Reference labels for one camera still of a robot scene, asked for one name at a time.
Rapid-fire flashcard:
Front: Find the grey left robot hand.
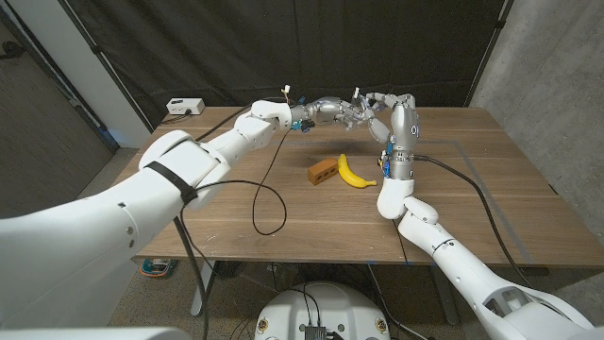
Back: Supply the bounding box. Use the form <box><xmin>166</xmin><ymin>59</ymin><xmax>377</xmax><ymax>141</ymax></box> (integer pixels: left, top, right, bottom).
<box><xmin>290</xmin><ymin>96</ymin><xmax>374</xmax><ymax>132</ymax></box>

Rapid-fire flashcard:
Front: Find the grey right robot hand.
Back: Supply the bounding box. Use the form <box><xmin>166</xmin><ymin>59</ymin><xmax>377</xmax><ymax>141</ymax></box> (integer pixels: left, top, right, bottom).
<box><xmin>362</xmin><ymin>92</ymin><xmax>421</xmax><ymax>180</ymax></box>

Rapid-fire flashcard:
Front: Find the clear plastic screen protector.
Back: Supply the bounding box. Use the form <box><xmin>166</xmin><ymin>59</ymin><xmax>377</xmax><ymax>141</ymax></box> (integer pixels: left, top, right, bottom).
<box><xmin>344</xmin><ymin>86</ymin><xmax>372</xmax><ymax>127</ymax></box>

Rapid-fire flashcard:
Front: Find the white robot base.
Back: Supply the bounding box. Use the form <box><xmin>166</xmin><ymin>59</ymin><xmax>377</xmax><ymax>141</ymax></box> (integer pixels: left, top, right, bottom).
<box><xmin>254</xmin><ymin>281</ymin><xmax>392</xmax><ymax>340</ymax></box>

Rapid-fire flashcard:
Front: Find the brown toy brick block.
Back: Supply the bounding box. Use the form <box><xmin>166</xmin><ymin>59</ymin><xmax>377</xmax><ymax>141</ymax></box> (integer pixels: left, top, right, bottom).
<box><xmin>306</xmin><ymin>156</ymin><xmax>340</xmax><ymax>187</ymax></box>

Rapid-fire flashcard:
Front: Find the yellow toy banana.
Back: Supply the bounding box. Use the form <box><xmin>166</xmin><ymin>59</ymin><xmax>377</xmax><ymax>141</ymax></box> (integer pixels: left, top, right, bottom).
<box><xmin>336</xmin><ymin>153</ymin><xmax>378</xmax><ymax>190</ymax></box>

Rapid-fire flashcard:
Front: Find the black backdrop curtain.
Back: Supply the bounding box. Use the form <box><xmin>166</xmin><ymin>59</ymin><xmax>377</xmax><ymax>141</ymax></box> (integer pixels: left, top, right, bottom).
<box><xmin>59</xmin><ymin>0</ymin><xmax>509</xmax><ymax>128</ymax></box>

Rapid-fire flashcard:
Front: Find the black backdrop pole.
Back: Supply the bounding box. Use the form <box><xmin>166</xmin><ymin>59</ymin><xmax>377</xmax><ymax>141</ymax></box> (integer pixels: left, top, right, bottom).
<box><xmin>464</xmin><ymin>0</ymin><xmax>515</xmax><ymax>108</ymax></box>
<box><xmin>56</xmin><ymin>0</ymin><xmax>155</xmax><ymax>133</ymax></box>

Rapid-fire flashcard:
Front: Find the white power strip box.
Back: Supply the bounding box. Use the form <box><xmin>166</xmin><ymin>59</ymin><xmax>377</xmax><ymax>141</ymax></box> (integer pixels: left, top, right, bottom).
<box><xmin>165</xmin><ymin>97</ymin><xmax>206</xmax><ymax>116</ymax></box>

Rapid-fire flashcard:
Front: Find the grey table leg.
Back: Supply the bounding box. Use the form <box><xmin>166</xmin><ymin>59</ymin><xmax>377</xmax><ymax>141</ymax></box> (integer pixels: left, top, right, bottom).
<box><xmin>191</xmin><ymin>260</ymin><xmax>216</xmax><ymax>316</ymax></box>
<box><xmin>428</xmin><ymin>263</ymin><xmax>460</xmax><ymax>326</ymax></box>

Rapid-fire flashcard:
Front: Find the colourful sneaker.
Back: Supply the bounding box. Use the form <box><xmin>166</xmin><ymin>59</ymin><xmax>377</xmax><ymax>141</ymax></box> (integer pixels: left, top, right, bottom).
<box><xmin>140</xmin><ymin>258</ymin><xmax>179</xmax><ymax>279</ymax></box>

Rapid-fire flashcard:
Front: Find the white robot torso edge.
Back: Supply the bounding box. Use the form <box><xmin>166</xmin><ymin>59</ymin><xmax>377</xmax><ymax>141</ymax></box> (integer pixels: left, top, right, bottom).
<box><xmin>0</xmin><ymin>326</ymin><xmax>193</xmax><ymax>340</ymax></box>

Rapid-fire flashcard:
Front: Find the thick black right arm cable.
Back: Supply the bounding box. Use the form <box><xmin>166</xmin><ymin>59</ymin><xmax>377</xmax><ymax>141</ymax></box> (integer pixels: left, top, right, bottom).
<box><xmin>413</xmin><ymin>154</ymin><xmax>532</xmax><ymax>287</ymax></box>

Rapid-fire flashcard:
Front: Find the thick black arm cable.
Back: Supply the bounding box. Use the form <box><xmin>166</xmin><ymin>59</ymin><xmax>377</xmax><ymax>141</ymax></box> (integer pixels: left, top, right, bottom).
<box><xmin>172</xmin><ymin>96</ymin><xmax>289</xmax><ymax>340</ymax></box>
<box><xmin>413</xmin><ymin>154</ymin><xmax>532</xmax><ymax>287</ymax></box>

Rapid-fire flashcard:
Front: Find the thin black right arm wire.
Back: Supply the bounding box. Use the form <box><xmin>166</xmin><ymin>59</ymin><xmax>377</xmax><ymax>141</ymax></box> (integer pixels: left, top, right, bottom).
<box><xmin>392</xmin><ymin>219</ymin><xmax>410</xmax><ymax>265</ymax></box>

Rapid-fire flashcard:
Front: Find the thin black arm wire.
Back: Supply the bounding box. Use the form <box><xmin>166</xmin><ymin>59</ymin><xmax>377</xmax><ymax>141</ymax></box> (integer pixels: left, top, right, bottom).
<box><xmin>392</xmin><ymin>219</ymin><xmax>410</xmax><ymax>265</ymax></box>
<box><xmin>178</xmin><ymin>127</ymin><xmax>294</xmax><ymax>340</ymax></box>

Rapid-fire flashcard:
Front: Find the thin black left arm wire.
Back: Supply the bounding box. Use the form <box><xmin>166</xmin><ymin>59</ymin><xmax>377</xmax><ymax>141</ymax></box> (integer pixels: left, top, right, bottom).
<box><xmin>178</xmin><ymin>127</ymin><xmax>294</xmax><ymax>340</ymax></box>

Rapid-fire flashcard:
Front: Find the black power strip cord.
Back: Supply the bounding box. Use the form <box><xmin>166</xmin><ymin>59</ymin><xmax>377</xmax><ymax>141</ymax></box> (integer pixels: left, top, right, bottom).
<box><xmin>159</xmin><ymin>110</ymin><xmax>193</xmax><ymax>125</ymax></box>

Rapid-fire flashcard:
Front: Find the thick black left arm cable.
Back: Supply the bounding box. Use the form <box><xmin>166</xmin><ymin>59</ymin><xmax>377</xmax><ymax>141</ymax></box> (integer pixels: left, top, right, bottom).
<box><xmin>172</xmin><ymin>96</ymin><xmax>289</xmax><ymax>340</ymax></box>

